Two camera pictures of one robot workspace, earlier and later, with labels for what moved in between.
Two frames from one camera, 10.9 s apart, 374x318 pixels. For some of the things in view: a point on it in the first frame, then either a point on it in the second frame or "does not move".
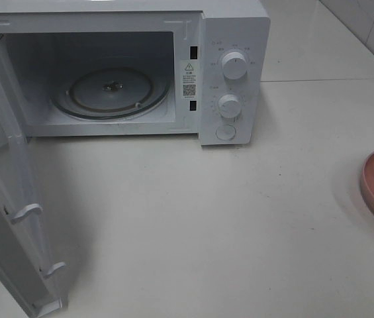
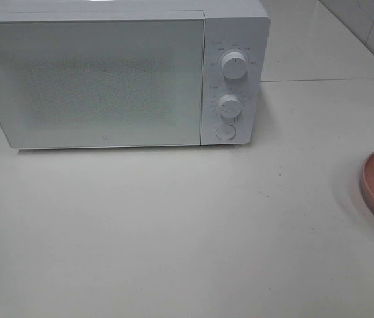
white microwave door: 4,184 -> 94,79
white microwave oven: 138,67 does not move
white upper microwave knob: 234,65 does not move
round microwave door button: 226,132 does not move
